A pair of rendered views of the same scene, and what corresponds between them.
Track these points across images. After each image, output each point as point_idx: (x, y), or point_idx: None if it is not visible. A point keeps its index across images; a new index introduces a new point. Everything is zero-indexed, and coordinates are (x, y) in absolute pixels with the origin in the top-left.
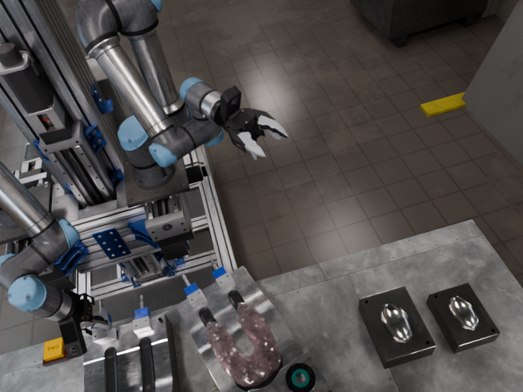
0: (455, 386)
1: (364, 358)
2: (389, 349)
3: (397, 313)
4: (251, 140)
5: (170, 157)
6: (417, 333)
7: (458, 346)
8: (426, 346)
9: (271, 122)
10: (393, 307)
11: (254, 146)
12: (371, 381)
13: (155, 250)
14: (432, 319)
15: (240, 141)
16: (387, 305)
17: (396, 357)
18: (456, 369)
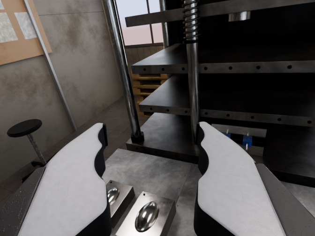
0: (151, 184)
1: (183, 224)
2: (167, 204)
3: (139, 224)
4: (213, 156)
5: None
6: (143, 202)
7: (132, 187)
8: (147, 193)
9: (69, 164)
10: (137, 228)
11: (219, 134)
12: (189, 210)
13: None
14: (123, 217)
15: (274, 184)
16: (139, 232)
17: (167, 198)
18: (142, 189)
